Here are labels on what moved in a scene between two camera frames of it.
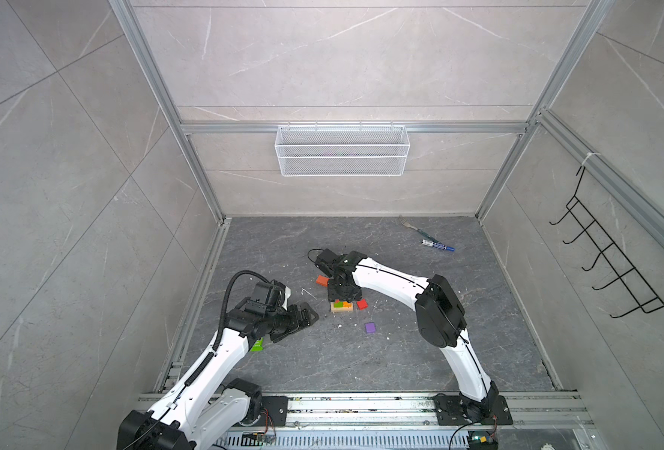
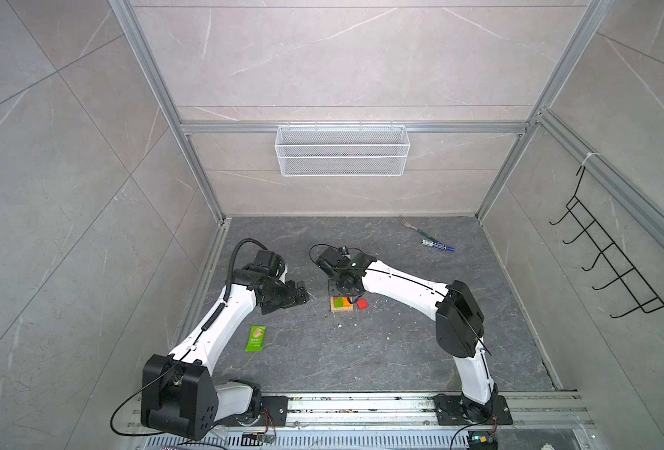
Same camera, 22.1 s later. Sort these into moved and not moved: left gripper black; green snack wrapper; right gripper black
Moved: left gripper black
Not moved: green snack wrapper; right gripper black
